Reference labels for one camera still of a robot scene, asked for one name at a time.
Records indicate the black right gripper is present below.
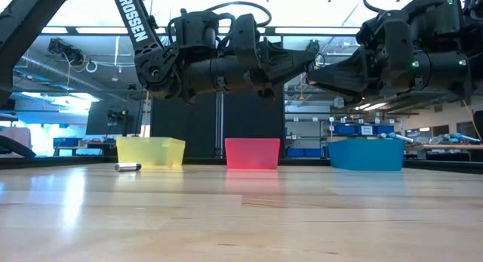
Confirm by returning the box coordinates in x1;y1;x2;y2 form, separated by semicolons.
307;15;414;104

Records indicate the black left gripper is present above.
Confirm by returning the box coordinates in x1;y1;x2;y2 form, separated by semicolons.
230;14;317;103

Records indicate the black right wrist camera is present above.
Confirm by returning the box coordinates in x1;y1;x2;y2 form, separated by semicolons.
355;11;384;48

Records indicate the blue plastic bin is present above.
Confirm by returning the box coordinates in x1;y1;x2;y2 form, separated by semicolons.
327;138;407;172

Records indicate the ceiling light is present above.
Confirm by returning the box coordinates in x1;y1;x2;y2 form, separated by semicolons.
353;101;389;113

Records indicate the yellow hanging cable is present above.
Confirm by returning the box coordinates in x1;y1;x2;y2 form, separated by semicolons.
462;99;483;141

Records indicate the black folding screen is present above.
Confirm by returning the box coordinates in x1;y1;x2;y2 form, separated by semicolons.
149;42;287;160

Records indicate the wooden workbench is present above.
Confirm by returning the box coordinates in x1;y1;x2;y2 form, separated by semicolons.
405;143;483;153

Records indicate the silver ventilation duct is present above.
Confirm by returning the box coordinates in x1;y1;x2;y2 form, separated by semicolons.
14;54;140;90

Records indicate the black wall monitor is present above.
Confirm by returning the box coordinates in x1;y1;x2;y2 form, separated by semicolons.
85;98;152;137

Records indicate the metal shelving rack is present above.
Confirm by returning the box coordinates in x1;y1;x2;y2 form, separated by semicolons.
283;116;397;159

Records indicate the red plastic bin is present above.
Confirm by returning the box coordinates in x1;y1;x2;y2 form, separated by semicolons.
224;137;281;171

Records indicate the blue storage box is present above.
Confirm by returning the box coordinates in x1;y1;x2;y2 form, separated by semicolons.
53;137;82;148

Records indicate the yellow plastic bin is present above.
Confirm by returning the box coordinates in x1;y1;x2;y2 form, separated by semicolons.
115;136;186;168

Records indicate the pink panel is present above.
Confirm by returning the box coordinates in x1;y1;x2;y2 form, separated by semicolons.
0;126;32;149

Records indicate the black hanging device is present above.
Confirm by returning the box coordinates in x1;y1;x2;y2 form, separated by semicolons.
306;38;325;54
47;37;86;66

